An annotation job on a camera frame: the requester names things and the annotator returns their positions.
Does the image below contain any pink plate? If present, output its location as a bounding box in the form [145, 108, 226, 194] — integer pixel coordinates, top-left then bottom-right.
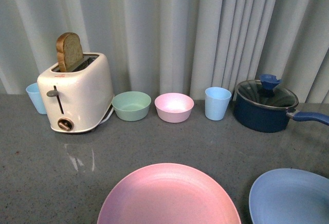
[97, 163, 241, 223]

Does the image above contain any blue plate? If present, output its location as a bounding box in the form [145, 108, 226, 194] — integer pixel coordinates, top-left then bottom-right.
[249, 169, 328, 223]

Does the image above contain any pink bowl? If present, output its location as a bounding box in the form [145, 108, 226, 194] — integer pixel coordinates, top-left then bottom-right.
[154, 92, 194, 123]

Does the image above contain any mint green bowl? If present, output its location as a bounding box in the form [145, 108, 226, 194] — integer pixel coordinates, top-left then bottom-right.
[112, 91, 152, 121]

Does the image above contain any light blue cup right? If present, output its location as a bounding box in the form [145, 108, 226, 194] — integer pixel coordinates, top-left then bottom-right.
[205, 87, 232, 121]

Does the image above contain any light blue cup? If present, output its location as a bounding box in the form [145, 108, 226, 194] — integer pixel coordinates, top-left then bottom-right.
[205, 87, 232, 121]
[26, 83, 47, 115]

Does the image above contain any grey pleated curtain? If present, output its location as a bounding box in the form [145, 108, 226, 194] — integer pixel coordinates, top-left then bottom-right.
[1, 0, 328, 103]

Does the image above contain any cream white toaster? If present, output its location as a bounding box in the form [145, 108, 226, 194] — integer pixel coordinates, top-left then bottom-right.
[37, 53, 115, 134]

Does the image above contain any dark blue saucepan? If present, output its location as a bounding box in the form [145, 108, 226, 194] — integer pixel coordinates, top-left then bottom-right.
[233, 91, 328, 133]

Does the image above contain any glass pot lid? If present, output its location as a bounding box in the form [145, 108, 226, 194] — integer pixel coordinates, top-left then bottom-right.
[235, 74, 299, 110]

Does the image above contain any toasted bread slice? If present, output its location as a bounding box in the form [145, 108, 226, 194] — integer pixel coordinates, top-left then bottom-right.
[56, 32, 83, 72]

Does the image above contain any light blue cup left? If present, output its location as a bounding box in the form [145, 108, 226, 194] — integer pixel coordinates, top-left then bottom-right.
[26, 83, 47, 115]

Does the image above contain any white toaster power cable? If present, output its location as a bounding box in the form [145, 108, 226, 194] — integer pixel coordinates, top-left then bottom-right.
[98, 107, 115, 125]

